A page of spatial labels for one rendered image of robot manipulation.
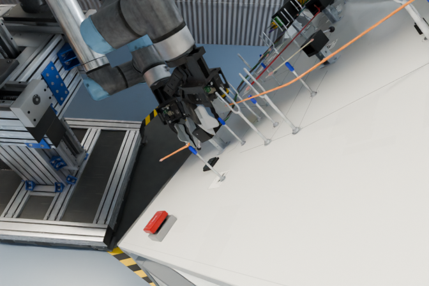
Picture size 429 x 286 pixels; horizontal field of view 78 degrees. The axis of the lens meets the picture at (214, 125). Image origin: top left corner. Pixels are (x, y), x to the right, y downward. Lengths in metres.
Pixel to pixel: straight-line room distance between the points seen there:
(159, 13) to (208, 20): 2.52
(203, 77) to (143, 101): 1.99
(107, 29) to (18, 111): 0.52
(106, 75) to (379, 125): 0.71
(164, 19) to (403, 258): 0.46
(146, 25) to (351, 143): 0.39
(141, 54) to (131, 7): 0.28
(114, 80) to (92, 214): 1.04
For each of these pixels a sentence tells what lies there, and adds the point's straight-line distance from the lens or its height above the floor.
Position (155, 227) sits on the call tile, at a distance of 0.59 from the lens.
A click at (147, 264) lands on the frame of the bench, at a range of 0.92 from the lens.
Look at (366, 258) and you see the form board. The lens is 0.25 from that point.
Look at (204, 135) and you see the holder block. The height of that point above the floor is 1.15.
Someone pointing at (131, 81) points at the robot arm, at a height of 1.15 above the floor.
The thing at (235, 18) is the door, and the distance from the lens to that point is 2.99.
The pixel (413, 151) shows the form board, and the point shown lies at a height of 1.48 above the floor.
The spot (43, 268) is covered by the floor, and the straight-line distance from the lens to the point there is 1.98.
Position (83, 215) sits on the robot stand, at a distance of 1.75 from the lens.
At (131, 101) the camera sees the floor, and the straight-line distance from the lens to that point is 2.53.
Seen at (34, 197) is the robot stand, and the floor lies 0.21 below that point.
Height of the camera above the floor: 1.68
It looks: 49 degrees down
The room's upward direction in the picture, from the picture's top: straight up
